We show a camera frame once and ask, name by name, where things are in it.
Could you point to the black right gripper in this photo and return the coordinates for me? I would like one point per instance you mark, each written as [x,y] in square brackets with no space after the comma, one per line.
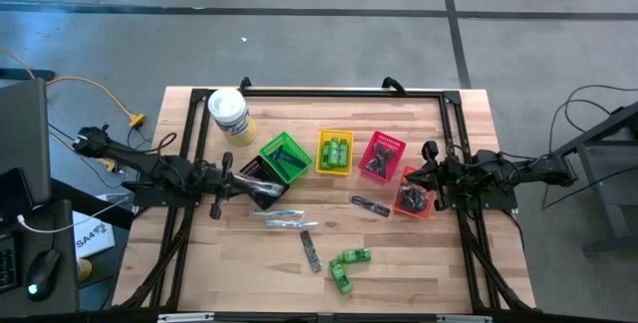
[441,176]

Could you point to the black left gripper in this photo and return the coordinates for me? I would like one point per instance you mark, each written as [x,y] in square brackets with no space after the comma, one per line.
[225,178]

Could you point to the round black hairbrush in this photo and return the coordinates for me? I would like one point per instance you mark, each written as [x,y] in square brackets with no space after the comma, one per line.
[416,202]
[408,189]

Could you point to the blue white toothbrush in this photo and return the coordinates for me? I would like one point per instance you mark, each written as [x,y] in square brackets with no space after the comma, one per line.
[266,183]
[279,212]
[271,192]
[291,223]

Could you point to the green travel shampoo bottle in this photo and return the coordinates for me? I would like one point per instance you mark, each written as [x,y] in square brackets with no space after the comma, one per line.
[341,278]
[334,152]
[325,156]
[355,255]
[343,152]

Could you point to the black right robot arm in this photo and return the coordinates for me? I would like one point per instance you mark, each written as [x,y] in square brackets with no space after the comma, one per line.
[528,173]

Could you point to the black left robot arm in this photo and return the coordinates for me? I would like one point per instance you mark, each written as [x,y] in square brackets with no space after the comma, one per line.
[144,163]

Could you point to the black plastic basket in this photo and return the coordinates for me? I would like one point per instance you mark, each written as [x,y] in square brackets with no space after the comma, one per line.
[251,164]

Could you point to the orange plastic basket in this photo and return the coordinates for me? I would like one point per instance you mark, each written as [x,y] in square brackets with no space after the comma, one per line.
[428,208]

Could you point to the red plastic basket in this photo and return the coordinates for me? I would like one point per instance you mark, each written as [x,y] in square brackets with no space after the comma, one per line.
[396,141]

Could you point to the green plastic basket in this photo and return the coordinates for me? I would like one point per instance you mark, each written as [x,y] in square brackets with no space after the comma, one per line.
[271,143]

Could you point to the Lysol wipes canister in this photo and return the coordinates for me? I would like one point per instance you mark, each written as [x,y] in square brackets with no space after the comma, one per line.
[229,113]

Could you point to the yellow plastic basket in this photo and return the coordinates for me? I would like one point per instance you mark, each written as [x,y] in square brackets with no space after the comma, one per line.
[319,136]

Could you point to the black chair backrest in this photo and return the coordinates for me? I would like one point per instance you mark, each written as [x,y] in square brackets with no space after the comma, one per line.
[244,84]
[394,84]

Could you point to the white printed paper sheet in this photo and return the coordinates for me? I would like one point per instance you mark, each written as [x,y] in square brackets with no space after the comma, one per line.
[92,240]

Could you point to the black side table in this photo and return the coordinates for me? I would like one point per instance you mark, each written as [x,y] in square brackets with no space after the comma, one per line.
[593,136]

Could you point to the yellow round object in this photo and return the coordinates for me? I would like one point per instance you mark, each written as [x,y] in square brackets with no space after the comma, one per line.
[86,269]

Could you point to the dark side desk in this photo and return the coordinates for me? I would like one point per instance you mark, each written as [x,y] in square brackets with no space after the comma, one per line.
[65,233]

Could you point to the black computer mouse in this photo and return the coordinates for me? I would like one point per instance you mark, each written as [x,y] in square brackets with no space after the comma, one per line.
[42,275]

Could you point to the grey computer monitor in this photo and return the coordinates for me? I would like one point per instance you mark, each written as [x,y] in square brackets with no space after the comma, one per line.
[22,133]

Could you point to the black monitor base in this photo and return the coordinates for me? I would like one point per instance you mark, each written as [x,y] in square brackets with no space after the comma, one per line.
[15,193]

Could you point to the black floor bar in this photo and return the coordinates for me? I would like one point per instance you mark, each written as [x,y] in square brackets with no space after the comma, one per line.
[25,74]

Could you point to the black keyboard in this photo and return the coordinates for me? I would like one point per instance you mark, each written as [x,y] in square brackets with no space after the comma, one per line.
[7,263]

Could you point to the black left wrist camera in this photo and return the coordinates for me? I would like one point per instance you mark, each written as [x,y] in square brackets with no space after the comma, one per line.
[208,179]

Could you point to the black aluminium table frame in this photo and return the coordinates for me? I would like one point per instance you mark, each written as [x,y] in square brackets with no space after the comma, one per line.
[349,93]

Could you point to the silver table bracket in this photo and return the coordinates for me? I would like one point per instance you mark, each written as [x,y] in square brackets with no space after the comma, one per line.
[463,318]
[185,317]

